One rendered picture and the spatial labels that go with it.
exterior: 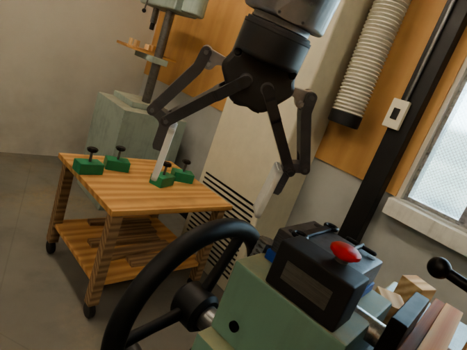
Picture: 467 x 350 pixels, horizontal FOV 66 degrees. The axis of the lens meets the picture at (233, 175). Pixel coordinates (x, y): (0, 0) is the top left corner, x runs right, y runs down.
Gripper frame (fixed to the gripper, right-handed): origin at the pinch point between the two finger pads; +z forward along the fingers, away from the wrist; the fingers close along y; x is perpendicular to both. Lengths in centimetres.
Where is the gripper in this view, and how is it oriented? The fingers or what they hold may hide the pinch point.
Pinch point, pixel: (210, 187)
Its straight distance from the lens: 44.9
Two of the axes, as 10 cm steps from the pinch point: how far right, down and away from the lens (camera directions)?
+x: -0.2, -4.1, 9.1
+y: 9.2, 3.5, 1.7
